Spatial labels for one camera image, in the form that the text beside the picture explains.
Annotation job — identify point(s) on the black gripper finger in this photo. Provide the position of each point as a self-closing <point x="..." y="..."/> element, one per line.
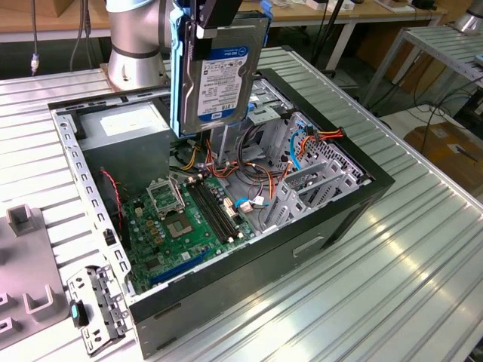
<point x="219" y="15"/>

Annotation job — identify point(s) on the hard disk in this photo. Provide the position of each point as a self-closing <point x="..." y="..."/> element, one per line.
<point x="222" y="86"/>

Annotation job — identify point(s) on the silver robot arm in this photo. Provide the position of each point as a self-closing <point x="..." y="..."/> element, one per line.
<point x="132" y="37"/>

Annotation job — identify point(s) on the grey disk bay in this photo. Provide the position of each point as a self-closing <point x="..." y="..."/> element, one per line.
<point x="290" y="198"/>

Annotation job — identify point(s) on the blue drive latch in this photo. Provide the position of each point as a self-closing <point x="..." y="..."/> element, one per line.
<point x="252" y="106"/>

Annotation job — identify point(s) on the grey optical drive cage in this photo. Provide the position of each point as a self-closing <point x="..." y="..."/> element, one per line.
<point x="269" y="113"/>

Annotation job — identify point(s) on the black tripod stand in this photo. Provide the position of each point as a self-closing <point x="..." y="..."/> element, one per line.
<point x="335" y="26"/>

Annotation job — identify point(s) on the small brown box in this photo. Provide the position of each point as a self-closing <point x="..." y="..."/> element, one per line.
<point x="62" y="7"/>

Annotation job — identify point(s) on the grey power supply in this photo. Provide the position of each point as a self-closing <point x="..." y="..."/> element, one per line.
<point x="124" y="158"/>

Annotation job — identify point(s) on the wooden desk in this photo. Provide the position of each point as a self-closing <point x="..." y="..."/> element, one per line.
<point x="45" y="22"/>

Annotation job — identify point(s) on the black RAM slot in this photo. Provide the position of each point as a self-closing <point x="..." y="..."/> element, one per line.
<point x="220" y="207"/>
<point x="216" y="209"/>
<point x="211" y="211"/>
<point x="207" y="212"/>

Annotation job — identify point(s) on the CPU socket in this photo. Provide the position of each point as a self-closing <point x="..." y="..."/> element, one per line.
<point x="177" y="227"/>

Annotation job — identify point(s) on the metal slat side table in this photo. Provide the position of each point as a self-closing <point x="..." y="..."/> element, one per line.
<point x="441" y="43"/>

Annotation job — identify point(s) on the green motherboard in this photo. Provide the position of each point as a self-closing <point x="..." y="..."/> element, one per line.
<point x="170" y="252"/>

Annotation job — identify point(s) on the blue expansion slot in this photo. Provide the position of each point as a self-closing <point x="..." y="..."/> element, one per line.
<point x="177" y="269"/>

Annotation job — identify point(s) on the cardboard box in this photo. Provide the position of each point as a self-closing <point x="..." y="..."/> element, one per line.
<point x="445" y="158"/>

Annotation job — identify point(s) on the black PC case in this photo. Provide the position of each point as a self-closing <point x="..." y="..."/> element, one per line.
<point x="245" y="286"/>

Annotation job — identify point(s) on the grey parts rack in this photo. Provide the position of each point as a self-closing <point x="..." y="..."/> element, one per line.
<point x="30" y="264"/>

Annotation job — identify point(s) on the metal slot bracket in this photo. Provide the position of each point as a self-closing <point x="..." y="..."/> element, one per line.
<point x="109" y="301"/>

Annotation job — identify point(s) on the black blue bracket latch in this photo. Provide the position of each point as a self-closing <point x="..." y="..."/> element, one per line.
<point x="81" y="316"/>

